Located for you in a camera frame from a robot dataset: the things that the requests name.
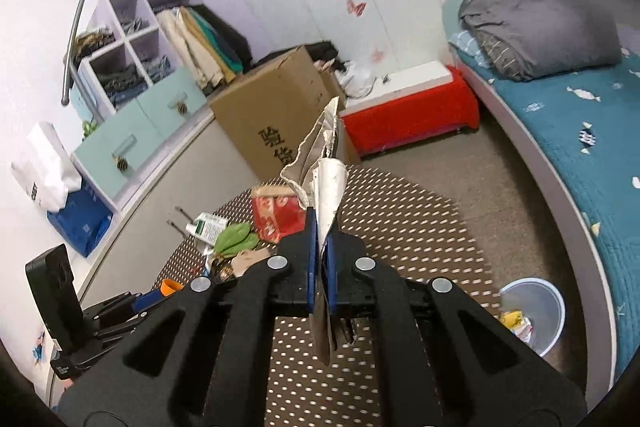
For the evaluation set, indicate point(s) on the khaki clothes pile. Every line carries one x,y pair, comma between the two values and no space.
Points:
92,42

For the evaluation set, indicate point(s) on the red paper packet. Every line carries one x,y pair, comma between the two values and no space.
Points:
275,217

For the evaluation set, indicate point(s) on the green plant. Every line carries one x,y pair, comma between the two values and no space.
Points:
89,129

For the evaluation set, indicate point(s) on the grey duvet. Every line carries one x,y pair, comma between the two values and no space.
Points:
550,27

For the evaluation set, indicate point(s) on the white paper bag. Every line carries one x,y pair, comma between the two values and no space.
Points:
45,167

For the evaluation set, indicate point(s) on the pale blue plastic bin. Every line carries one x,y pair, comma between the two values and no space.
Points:
545,307

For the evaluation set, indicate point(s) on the green wrapper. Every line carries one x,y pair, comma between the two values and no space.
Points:
235,237

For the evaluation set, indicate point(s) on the pale pink butterfly sticker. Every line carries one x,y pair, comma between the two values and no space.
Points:
378,54

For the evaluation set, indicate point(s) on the light blue bunk bed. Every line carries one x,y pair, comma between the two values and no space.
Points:
540,207

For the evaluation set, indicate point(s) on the dark folded clothes stack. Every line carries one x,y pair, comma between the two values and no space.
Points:
117,82

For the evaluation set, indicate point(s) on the teal drawer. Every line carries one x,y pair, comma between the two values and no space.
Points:
100,157
160,107

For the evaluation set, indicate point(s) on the cream hanging jacket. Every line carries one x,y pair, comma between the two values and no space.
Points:
175,37

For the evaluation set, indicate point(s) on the grey folded clothes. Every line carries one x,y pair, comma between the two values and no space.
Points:
134,27

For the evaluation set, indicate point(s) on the yellow hanging shirt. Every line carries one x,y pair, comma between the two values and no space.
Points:
200,44

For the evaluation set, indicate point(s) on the pink white plastic bag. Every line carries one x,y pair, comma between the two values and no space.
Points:
524,332

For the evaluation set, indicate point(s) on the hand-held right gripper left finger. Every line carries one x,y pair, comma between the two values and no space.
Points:
311,257

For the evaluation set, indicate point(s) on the small blue wall sticker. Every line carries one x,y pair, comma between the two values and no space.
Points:
38,347

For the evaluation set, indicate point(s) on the blue shopping bag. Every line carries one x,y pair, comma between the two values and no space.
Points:
80,217

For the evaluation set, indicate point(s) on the folded blue jeans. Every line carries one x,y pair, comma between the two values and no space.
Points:
156,68

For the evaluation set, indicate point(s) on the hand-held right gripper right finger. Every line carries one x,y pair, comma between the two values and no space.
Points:
327,277

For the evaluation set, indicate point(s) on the yellow wrapper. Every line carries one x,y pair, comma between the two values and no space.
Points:
511,320

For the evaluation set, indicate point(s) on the green hanging garment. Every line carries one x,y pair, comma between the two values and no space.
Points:
216,38

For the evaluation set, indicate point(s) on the pine cone ornament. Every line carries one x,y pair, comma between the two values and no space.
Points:
121,164
182,108

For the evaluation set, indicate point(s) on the small orange cap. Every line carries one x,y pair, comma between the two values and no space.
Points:
170,287

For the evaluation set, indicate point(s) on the bed with teal cover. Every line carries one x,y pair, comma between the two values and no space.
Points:
575,147

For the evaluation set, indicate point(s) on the red bench white top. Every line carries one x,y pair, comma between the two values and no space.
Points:
410,122

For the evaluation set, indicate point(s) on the blue plaid pillow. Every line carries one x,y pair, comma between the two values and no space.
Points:
467,44

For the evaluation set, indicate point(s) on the white low cabinet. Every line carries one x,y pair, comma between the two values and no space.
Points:
165,177

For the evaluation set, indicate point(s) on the newspaper sheet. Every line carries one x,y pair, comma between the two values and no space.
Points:
327,187

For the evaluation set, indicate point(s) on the black clothes pile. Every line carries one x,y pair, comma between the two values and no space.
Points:
320,52

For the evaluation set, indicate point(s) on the crumpled white printed packet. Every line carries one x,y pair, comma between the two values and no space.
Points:
207,225

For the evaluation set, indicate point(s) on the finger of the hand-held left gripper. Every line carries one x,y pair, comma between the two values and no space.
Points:
117,304
142,311

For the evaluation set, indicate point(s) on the large cardboard box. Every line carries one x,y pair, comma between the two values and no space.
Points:
270,107

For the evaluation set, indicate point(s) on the black hanging coat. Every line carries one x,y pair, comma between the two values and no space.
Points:
235,37

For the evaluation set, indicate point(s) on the beige crumpled wrapper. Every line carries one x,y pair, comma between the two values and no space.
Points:
247,261

